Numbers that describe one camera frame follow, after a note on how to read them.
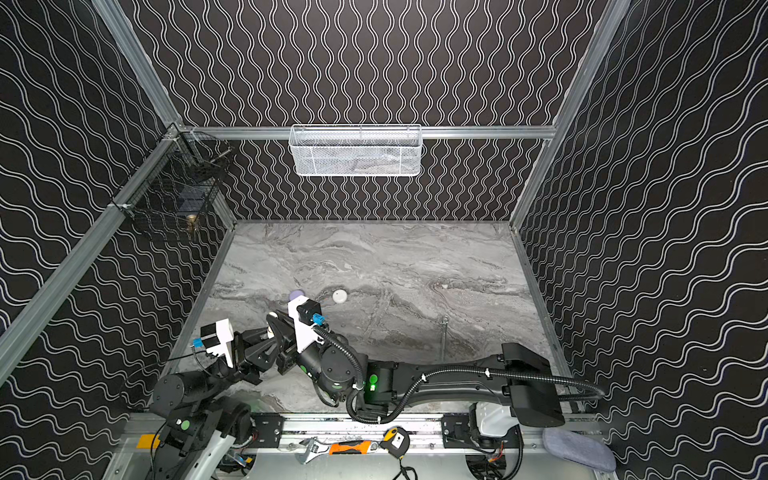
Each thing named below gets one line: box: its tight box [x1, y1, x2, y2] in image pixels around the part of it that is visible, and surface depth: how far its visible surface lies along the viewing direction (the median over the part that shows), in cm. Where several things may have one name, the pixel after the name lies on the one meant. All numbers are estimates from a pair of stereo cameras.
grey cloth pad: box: [542, 428, 617, 473], surface depth 72 cm
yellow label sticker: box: [136, 434, 161, 449], surface depth 73 cm
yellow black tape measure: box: [380, 426, 410, 459], surface depth 73 cm
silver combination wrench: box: [441, 317, 449, 362], surface depth 94 cm
